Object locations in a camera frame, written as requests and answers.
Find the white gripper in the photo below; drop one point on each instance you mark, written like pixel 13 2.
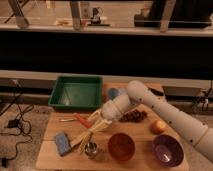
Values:
pixel 112 110

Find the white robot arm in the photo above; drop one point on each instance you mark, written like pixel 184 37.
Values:
pixel 194 132

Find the small metal cup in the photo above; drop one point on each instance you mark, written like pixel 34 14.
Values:
pixel 91 150

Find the orange bowl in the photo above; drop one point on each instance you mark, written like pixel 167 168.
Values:
pixel 121 147

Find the green plastic tray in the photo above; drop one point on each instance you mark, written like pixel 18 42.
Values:
pixel 76 93

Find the dark grape bunch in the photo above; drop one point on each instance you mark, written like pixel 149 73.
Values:
pixel 134 116

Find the blue sponge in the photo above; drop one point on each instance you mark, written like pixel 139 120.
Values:
pixel 62 142

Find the yellow onion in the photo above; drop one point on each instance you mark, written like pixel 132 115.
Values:
pixel 158 127

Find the purple bowl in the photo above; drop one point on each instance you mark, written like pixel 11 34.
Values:
pixel 167 150

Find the black power adapter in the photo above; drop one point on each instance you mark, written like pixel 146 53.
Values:
pixel 13 123

